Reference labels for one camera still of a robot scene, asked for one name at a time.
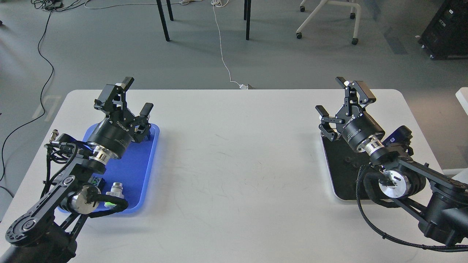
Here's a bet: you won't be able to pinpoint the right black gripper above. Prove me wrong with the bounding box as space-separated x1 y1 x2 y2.
316 77 385 152

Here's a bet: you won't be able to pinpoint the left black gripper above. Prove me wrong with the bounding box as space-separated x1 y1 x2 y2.
87 77 154 159

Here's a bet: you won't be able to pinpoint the small black gear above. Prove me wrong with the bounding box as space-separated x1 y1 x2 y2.
344 156 361 169

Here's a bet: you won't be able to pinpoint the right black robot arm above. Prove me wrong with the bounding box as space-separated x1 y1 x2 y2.
316 77 467 252

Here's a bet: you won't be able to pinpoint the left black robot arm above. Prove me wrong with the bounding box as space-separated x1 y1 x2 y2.
1 77 153 263

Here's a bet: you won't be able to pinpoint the silver metal tray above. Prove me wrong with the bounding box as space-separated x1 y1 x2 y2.
321 134 370 201

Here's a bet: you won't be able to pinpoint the white rolling chair base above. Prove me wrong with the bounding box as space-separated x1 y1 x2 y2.
295 0 363 46

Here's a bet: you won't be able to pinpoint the red emergency stop button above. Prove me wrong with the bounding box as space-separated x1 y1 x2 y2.
89 176 106 191

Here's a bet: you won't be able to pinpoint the silver green push button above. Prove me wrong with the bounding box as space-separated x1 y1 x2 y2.
104 182 124 208

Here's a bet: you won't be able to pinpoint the black table legs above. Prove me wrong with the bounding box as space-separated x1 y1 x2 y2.
156 0 252 42

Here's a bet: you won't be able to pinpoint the black equipment case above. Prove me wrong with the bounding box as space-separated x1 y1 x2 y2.
418 0 468 60

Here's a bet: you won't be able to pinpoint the black cable on floor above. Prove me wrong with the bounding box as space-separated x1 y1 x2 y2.
0 0 86 198

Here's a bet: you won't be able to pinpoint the white cable on floor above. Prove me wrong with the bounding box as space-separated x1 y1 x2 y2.
84 0 244 88

